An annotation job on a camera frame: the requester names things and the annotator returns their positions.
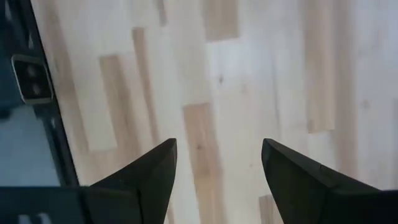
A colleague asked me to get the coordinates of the black aluminium table frame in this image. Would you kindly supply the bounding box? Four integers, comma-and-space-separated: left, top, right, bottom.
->
0, 0, 81, 188

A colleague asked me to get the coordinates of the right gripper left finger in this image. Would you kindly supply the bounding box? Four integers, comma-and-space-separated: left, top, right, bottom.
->
89, 138, 178, 224

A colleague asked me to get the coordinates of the metal frame bracket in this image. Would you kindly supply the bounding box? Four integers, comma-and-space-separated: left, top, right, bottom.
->
11, 54, 54, 105

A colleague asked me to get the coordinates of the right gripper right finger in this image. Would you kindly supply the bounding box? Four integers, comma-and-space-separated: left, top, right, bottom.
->
261, 138, 385, 224

